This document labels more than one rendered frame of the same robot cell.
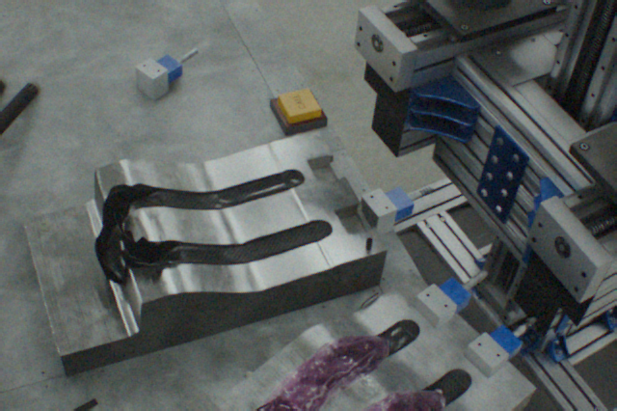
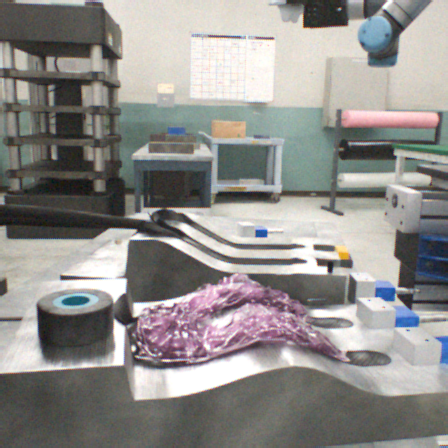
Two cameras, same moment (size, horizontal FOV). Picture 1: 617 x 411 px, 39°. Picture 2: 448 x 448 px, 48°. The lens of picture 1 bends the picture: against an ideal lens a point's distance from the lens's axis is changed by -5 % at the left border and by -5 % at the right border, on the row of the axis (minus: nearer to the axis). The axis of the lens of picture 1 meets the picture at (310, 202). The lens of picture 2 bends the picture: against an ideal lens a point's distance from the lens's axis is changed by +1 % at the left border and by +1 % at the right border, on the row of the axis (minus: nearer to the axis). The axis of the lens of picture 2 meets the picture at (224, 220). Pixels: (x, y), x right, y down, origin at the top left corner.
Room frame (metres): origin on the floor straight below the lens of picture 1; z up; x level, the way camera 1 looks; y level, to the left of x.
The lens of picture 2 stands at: (0.05, -0.40, 1.14)
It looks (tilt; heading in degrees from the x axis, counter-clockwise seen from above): 12 degrees down; 34
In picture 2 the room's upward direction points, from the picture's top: 2 degrees clockwise
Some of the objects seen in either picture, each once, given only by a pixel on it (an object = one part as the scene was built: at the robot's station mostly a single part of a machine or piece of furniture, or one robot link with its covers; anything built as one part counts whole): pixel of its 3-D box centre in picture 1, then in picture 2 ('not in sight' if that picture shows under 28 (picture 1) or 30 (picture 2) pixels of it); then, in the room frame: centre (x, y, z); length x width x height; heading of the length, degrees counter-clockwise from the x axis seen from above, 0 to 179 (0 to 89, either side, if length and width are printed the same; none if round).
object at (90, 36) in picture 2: not in sight; (72, 123); (3.51, 3.84, 1.03); 1.54 x 0.94 x 2.06; 39
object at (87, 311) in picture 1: (198, 237); (209, 258); (0.83, 0.16, 0.87); 0.50 x 0.26 x 0.14; 117
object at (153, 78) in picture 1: (171, 67); (261, 232); (1.25, 0.28, 0.83); 0.13 x 0.05 x 0.05; 143
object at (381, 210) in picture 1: (401, 203); (386, 290); (0.98, -0.15, 0.83); 0.13 x 0.05 x 0.05; 126
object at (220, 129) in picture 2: not in sight; (228, 132); (5.72, 3.39, 0.94); 0.41 x 0.33 x 0.29; 136
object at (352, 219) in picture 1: (353, 227); (328, 272); (0.88, -0.07, 0.87); 0.05 x 0.05 x 0.04; 27
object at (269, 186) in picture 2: not in sight; (239, 167); (5.82, 3.26, 0.47); 1.10 x 0.52 x 0.94; 136
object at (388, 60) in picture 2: not in sight; (382, 43); (1.39, 0.03, 1.34); 0.11 x 0.08 x 0.11; 9
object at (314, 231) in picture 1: (209, 219); (217, 235); (0.83, 0.14, 0.92); 0.35 x 0.16 x 0.09; 117
